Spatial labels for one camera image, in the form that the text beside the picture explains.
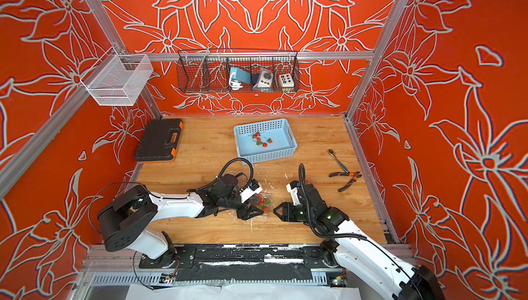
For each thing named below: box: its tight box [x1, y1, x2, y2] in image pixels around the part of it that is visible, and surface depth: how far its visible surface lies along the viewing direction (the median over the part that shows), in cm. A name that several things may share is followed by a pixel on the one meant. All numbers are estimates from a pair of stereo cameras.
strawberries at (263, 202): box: [253, 195, 271, 213], surface depth 87 cm
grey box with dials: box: [253, 67, 274, 89], surface depth 93 cm
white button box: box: [279, 72, 295, 88], surface depth 96 cm
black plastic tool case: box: [134, 119, 184, 162], surface depth 102 cm
